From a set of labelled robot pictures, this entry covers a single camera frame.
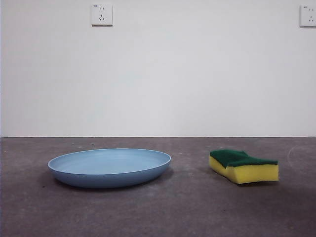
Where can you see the white wall socket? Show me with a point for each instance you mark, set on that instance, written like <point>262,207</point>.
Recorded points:
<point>308,16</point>
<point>102,14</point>

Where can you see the blue round plate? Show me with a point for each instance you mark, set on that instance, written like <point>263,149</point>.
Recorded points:
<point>108,170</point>

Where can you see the yellow sponge with green scourer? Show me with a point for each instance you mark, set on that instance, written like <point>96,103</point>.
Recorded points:
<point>251,174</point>

